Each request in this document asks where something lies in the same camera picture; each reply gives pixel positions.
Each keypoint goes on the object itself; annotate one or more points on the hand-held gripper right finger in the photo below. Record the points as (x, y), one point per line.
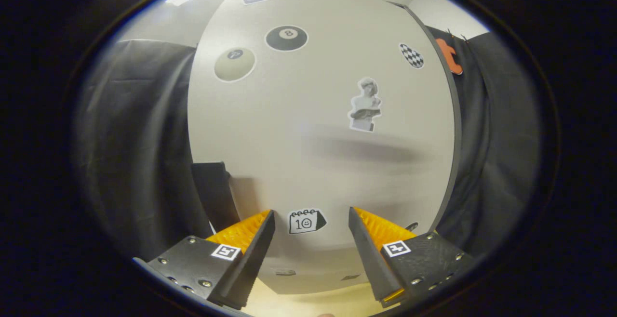
(373, 259)

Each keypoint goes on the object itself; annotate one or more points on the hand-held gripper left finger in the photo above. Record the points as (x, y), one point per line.
(246, 269)

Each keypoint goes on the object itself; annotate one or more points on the grey cabinet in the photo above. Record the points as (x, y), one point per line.
(458, 134)

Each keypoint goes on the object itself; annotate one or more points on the black backdrop cloth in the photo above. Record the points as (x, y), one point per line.
(135, 138)

